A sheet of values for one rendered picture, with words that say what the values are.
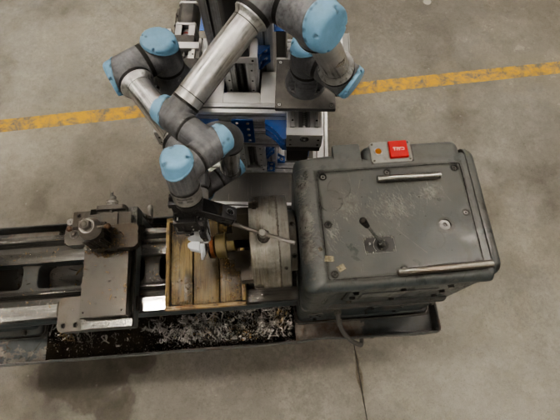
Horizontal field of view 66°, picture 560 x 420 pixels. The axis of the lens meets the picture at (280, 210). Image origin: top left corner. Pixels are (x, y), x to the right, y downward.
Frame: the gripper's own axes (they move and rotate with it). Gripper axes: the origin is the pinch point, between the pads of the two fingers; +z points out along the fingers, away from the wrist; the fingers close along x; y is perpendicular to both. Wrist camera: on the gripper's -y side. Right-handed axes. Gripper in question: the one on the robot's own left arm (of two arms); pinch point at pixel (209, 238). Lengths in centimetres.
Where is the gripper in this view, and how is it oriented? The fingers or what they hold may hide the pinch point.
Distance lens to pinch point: 126.7
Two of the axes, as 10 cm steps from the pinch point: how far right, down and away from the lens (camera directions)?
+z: 0.3, 5.9, 8.1
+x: 0.7, 8.1, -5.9
